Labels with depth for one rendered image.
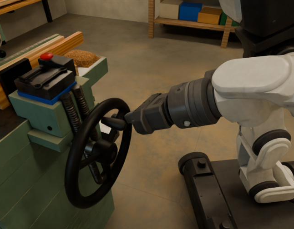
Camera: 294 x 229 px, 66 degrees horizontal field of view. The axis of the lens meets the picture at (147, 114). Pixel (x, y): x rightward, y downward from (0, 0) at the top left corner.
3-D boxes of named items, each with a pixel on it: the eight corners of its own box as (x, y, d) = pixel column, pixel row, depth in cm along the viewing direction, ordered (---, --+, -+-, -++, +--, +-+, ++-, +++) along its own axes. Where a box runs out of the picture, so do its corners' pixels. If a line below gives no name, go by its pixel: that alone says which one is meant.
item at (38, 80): (52, 105, 50) (45, 84, 46) (15, 94, 53) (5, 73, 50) (87, 77, 59) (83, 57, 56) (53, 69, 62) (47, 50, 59)
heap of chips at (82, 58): (88, 67, 75) (86, 60, 74) (58, 61, 79) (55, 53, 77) (101, 57, 81) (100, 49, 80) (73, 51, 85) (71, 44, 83)
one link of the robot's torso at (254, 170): (261, 168, 126) (270, 103, 95) (281, 202, 110) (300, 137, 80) (233, 176, 127) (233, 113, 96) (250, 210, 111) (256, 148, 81)
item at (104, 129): (111, 147, 96) (109, 134, 91) (87, 139, 100) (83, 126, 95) (120, 134, 102) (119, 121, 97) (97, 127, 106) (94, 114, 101)
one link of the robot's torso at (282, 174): (271, 169, 127) (279, 153, 119) (292, 202, 112) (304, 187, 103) (235, 172, 125) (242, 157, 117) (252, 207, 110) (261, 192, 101)
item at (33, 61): (2, 110, 58) (-11, 83, 53) (-2, 108, 59) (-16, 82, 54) (58, 72, 73) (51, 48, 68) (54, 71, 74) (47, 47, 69)
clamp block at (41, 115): (62, 139, 54) (51, 110, 49) (19, 125, 58) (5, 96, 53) (96, 105, 65) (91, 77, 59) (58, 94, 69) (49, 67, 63)
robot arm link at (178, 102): (144, 149, 47) (197, 143, 40) (124, 108, 44) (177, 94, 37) (167, 119, 56) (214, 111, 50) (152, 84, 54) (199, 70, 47)
